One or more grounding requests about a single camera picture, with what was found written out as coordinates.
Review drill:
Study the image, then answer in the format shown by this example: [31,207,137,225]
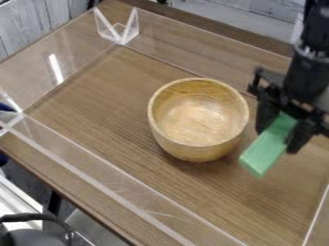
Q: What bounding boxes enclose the brown wooden bowl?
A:
[149,78,249,162]

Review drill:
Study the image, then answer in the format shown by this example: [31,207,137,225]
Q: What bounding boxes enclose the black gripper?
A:
[248,45,329,154]

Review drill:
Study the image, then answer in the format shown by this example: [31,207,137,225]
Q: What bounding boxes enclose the green rectangular block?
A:
[240,113,297,178]

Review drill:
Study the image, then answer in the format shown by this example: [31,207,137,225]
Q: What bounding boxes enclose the black table leg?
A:
[48,191,63,216]

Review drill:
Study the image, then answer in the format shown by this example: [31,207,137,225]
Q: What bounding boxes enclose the clear acrylic corner bracket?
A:
[92,8,141,45]

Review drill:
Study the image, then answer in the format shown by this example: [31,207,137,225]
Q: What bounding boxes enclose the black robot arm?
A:
[248,0,329,154]

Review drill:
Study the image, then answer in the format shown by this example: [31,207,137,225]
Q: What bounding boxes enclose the black cable bottom left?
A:
[0,212,75,246]

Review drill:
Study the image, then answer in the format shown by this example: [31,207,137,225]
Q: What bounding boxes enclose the clear acrylic wall panels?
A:
[0,3,329,246]

